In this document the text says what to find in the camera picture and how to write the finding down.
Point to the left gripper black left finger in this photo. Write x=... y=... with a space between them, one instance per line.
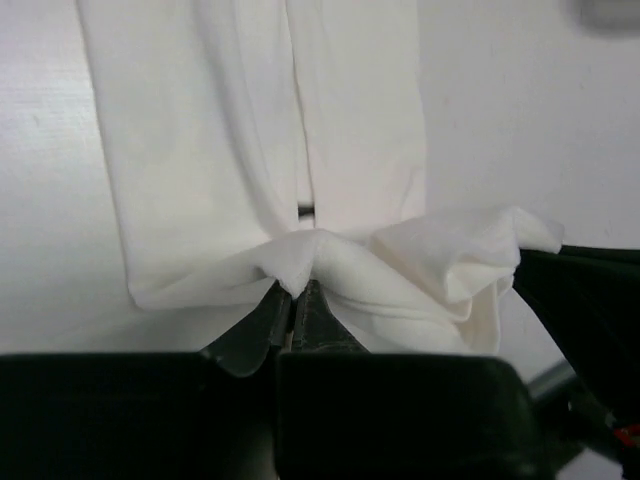
x=196 y=415

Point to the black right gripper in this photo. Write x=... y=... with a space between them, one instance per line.
x=587 y=299

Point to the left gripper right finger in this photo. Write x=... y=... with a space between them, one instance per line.
x=343 y=412

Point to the white t-shirt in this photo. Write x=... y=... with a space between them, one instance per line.
x=258 y=142

